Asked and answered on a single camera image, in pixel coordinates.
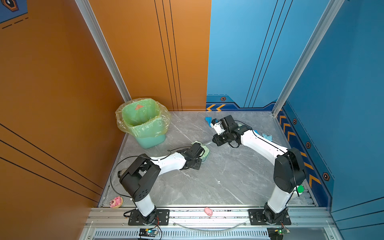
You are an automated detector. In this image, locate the grey-blue plastic dustpan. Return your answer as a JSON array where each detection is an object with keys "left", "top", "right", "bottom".
[{"left": 191, "top": 140, "right": 211, "bottom": 163}]

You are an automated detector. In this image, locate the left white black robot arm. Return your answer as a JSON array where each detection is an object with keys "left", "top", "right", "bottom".
[{"left": 117, "top": 142, "right": 210, "bottom": 222}]

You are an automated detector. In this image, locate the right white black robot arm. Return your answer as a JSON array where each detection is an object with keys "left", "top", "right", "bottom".
[{"left": 210, "top": 115, "right": 307, "bottom": 225}]

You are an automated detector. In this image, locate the large light green paper scrap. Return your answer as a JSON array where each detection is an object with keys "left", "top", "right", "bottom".
[{"left": 193, "top": 141, "right": 211, "bottom": 161}]

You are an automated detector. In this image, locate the blue paper scrap far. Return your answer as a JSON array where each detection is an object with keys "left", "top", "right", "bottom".
[{"left": 205, "top": 117, "right": 212, "bottom": 127}]

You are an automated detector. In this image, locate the light blue paper scrap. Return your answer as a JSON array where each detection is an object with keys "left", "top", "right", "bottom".
[{"left": 263, "top": 134, "right": 273, "bottom": 142}]

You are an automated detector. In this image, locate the clear yellow bin liner bag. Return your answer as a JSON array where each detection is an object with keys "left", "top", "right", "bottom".
[{"left": 114, "top": 97, "right": 172, "bottom": 137}]

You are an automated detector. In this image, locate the green plastic trash bin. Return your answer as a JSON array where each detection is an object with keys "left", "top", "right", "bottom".
[{"left": 121, "top": 98, "right": 168, "bottom": 150}]

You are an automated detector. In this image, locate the white bottle green cap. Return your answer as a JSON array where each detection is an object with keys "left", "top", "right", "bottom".
[{"left": 297, "top": 185, "right": 305, "bottom": 196}]

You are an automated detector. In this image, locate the left green circuit board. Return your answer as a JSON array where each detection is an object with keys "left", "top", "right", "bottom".
[{"left": 138, "top": 228, "right": 161, "bottom": 240}]

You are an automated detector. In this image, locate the green circuit board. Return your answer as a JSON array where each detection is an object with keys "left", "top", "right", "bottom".
[
  {"left": 138, "top": 228, "right": 161, "bottom": 240},
  {"left": 267, "top": 229, "right": 291, "bottom": 240}
]

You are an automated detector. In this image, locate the pink doughnut toy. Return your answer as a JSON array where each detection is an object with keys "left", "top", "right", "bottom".
[{"left": 110, "top": 196, "right": 124, "bottom": 209}]

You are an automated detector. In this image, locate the right green circuit board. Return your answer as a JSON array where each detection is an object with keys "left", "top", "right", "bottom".
[{"left": 267, "top": 229, "right": 291, "bottom": 240}]

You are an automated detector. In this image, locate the pink toy on rail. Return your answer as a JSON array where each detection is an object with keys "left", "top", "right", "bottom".
[{"left": 204, "top": 207, "right": 214, "bottom": 217}]

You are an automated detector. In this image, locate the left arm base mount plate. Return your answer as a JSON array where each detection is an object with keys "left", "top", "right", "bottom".
[{"left": 128, "top": 209, "right": 170, "bottom": 226}]

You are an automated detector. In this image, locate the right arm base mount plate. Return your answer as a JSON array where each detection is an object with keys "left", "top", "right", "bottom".
[{"left": 248, "top": 208, "right": 292, "bottom": 226}]

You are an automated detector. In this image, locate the aluminium front rail frame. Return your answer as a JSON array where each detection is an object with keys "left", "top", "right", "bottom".
[{"left": 80, "top": 206, "right": 343, "bottom": 240}]

